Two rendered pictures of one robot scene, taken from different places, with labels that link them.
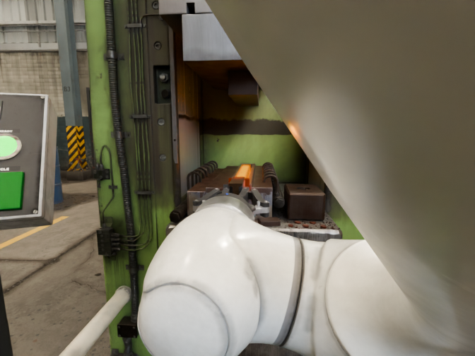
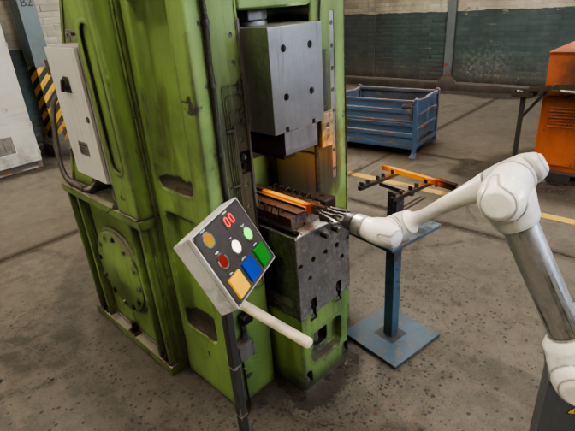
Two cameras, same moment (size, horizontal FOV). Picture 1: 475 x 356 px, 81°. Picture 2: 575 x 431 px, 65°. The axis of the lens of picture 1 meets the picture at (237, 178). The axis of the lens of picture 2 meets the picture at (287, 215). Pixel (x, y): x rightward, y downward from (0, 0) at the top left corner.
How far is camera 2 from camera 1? 173 cm
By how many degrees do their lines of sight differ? 49
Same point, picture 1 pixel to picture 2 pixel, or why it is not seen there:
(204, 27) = (293, 137)
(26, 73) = not seen: outside the picture
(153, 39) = (239, 136)
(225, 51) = (300, 146)
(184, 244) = (388, 226)
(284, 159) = (259, 174)
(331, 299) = (406, 224)
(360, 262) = (406, 215)
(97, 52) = (210, 153)
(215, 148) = not seen: hidden behind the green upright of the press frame
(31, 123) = (244, 216)
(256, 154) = not seen: hidden behind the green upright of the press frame
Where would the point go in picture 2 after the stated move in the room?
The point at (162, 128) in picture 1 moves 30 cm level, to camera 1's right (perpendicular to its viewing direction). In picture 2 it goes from (247, 188) to (291, 168)
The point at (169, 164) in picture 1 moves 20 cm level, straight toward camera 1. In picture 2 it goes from (252, 209) to (293, 215)
